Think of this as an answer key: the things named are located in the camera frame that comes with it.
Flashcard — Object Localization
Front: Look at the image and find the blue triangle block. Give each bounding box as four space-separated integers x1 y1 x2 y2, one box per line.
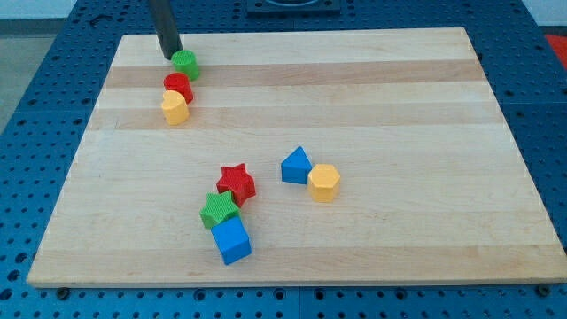
281 146 312 184

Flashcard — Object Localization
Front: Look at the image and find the wooden board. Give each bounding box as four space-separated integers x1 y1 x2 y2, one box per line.
27 27 566 288

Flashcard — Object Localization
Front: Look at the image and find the yellow hexagon block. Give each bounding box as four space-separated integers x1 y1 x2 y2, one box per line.
307 164 340 203

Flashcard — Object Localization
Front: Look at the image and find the red star block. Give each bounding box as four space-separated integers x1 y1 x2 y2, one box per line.
216 163 256 207

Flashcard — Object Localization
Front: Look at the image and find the green star block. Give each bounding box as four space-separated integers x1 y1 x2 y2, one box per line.
199 191 240 229

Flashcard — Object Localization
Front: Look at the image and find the blue cube block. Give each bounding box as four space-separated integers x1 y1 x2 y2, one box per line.
211 217 252 265

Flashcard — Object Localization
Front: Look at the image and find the red cylinder block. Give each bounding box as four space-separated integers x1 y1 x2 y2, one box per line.
163 72 194 104

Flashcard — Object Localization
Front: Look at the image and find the green cylinder block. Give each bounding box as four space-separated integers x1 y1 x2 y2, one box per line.
171 50 200 81

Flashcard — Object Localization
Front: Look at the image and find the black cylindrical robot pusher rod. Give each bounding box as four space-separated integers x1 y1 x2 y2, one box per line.
148 0 183 60

